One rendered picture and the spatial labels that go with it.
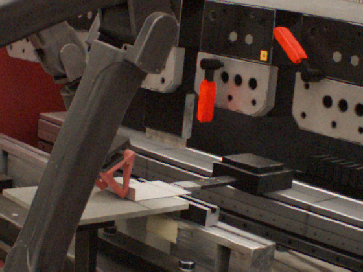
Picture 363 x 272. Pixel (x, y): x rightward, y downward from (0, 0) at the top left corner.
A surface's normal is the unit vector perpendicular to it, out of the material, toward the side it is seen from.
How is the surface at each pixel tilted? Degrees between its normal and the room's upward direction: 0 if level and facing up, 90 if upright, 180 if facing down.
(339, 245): 90
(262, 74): 90
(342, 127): 90
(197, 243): 90
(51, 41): 79
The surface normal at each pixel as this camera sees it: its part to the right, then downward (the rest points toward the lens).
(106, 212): 0.11, -0.98
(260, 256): 0.69, 0.21
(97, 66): -0.67, -0.25
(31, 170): -0.72, 0.06
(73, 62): 0.44, 0.02
